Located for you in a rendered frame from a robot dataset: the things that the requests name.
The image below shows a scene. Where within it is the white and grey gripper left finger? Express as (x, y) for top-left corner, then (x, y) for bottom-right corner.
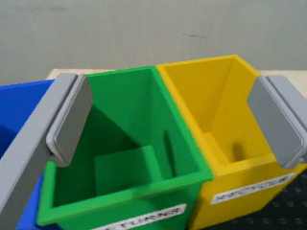
(0, 73), (93, 230)

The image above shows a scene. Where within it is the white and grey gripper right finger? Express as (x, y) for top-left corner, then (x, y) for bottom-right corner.
(247, 75), (307, 170)

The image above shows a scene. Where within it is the blue bin with label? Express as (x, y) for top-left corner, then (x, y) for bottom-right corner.
(0, 80), (61, 230)

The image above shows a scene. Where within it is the green bin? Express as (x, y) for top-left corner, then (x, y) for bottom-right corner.
(35, 65), (211, 230)

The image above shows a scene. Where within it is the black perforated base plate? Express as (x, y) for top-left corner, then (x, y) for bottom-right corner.
(197, 165), (307, 230)

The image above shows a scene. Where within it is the yellow recycle bin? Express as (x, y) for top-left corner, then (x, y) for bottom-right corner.
(154, 55), (305, 230)

